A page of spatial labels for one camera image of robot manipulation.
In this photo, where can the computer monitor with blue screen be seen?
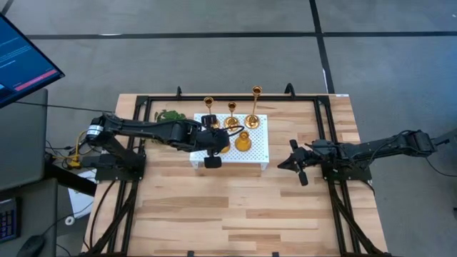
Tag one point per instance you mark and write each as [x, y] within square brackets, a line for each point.
[21, 60]

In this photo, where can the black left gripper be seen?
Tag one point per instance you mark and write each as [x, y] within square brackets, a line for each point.
[209, 139]

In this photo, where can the white paper sheet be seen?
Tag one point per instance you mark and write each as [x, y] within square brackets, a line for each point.
[80, 203]

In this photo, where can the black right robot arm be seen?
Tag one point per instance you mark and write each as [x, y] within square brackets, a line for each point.
[378, 146]

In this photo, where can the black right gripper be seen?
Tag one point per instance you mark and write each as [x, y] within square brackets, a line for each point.
[308, 157]

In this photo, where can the tall gold candlestick holder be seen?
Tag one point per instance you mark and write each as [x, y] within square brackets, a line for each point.
[252, 122]

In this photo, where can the white perforated metal shelf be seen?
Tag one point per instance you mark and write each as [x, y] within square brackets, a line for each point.
[257, 150]

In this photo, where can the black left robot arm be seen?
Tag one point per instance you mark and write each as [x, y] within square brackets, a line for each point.
[150, 130]

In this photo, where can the medium gold candlestick holder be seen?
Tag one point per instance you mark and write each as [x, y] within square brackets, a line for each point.
[209, 101]
[231, 123]

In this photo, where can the black keyboard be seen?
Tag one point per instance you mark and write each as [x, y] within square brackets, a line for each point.
[8, 221]

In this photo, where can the black stand foot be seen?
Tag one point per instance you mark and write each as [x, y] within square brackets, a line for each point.
[446, 137]

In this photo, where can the green potted plant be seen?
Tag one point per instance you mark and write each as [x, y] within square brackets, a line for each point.
[169, 115]

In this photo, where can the small white label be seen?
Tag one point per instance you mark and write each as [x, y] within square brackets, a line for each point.
[341, 95]

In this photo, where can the grey side cabinet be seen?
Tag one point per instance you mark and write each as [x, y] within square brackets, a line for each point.
[21, 142]

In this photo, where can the black computer mouse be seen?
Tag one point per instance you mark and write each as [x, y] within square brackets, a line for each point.
[31, 247]

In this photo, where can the dark grey desk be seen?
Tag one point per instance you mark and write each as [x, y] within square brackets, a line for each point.
[39, 214]

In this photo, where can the black metal table frame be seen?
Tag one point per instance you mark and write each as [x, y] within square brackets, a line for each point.
[232, 98]

